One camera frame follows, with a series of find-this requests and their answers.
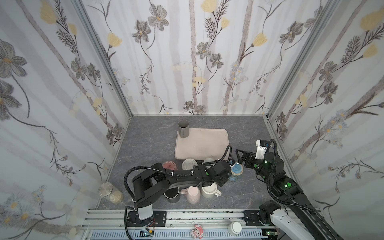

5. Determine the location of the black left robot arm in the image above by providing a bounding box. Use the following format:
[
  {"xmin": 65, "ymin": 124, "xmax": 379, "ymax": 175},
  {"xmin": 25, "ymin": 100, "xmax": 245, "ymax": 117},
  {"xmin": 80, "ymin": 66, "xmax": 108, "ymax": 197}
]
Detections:
[{"xmin": 124, "ymin": 161, "xmax": 232, "ymax": 221}]

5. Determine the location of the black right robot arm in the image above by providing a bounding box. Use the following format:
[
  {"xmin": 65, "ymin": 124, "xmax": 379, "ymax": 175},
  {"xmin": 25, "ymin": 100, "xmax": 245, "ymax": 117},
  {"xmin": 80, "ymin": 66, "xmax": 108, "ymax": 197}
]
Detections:
[{"xmin": 236, "ymin": 150, "xmax": 342, "ymax": 240}]

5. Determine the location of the cream white mug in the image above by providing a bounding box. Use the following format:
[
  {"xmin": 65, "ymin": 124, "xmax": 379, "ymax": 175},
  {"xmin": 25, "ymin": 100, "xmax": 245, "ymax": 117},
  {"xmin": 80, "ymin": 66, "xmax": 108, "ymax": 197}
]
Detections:
[{"xmin": 202, "ymin": 183, "xmax": 222, "ymax": 199}]

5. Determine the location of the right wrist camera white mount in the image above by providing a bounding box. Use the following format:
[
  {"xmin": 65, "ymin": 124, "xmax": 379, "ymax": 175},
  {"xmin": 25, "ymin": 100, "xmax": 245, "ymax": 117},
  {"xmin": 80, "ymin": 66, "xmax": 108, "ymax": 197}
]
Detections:
[{"xmin": 255, "ymin": 140, "xmax": 269, "ymax": 160}]

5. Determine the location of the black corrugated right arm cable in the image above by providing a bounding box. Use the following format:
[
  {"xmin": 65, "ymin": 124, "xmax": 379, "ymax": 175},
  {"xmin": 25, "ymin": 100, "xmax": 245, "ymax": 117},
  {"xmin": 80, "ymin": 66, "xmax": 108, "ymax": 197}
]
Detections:
[{"xmin": 265, "ymin": 138, "xmax": 319, "ymax": 214}]

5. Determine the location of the glass jar with lid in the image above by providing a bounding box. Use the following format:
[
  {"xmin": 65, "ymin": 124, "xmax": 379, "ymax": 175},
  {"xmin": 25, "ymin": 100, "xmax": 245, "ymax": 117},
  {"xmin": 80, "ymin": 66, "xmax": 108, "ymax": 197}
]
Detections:
[{"xmin": 98, "ymin": 182, "xmax": 124, "ymax": 204}]

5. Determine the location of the left aluminium corner post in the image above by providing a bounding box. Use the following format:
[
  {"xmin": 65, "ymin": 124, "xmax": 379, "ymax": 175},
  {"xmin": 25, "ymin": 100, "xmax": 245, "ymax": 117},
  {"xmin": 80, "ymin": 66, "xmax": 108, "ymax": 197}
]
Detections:
[{"xmin": 71, "ymin": 0, "xmax": 134, "ymax": 120}]

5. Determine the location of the pink patterned mug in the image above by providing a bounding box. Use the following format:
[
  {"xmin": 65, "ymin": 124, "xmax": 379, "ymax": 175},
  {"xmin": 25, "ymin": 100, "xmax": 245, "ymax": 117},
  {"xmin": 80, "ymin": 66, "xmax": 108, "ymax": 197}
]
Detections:
[{"xmin": 162, "ymin": 161, "xmax": 178, "ymax": 171}]

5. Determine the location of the beige plastic tray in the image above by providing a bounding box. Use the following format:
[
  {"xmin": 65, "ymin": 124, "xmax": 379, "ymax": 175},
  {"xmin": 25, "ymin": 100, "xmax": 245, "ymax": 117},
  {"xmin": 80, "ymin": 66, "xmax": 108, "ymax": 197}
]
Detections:
[{"xmin": 174, "ymin": 129, "xmax": 230, "ymax": 160}]

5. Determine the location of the aluminium corner frame post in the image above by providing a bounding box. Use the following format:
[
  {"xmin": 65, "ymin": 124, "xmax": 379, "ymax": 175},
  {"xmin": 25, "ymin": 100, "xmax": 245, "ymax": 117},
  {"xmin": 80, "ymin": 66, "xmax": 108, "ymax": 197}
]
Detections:
[{"xmin": 266, "ymin": 1, "xmax": 339, "ymax": 120}]

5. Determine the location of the light pink mug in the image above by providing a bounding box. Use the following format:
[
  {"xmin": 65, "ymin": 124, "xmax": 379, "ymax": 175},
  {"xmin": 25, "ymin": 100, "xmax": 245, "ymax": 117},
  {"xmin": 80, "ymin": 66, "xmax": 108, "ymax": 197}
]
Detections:
[{"xmin": 181, "ymin": 187, "xmax": 201, "ymax": 205}]

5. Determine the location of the pink cartoon figure sticker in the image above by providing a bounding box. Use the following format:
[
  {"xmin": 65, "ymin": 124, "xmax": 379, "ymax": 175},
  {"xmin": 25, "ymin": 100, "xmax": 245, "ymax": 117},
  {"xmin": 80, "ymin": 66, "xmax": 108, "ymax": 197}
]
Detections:
[{"xmin": 191, "ymin": 224, "xmax": 204, "ymax": 240}]

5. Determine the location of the white round cap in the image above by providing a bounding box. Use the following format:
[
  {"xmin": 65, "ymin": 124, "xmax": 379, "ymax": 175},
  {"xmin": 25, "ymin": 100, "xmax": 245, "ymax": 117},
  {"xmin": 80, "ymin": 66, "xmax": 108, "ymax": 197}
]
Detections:
[{"xmin": 228, "ymin": 222, "xmax": 243, "ymax": 236}]

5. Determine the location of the white black two-tone mug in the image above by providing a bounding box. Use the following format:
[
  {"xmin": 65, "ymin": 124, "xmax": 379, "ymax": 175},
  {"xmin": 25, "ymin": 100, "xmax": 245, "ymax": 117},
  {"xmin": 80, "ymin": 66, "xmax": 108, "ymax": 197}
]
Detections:
[{"xmin": 203, "ymin": 158, "xmax": 216, "ymax": 167}]

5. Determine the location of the blue butterfly mug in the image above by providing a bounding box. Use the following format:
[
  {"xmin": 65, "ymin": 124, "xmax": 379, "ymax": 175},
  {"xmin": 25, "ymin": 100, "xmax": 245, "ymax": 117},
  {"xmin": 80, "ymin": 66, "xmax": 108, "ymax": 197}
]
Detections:
[{"xmin": 230, "ymin": 163, "xmax": 244, "ymax": 181}]

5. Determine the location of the white ribbed mug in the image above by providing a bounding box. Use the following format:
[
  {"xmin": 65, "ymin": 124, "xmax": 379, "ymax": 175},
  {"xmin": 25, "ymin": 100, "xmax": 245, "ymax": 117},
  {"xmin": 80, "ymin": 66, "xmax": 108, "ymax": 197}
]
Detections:
[{"xmin": 182, "ymin": 158, "xmax": 198, "ymax": 170}]

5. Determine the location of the grey ceramic mug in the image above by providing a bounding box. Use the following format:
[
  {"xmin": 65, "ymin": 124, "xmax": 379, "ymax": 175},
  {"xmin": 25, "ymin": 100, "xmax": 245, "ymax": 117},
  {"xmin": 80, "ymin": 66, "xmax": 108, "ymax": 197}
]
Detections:
[{"xmin": 178, "ymin": 120, "xmax": 190, "ymax": 138}]

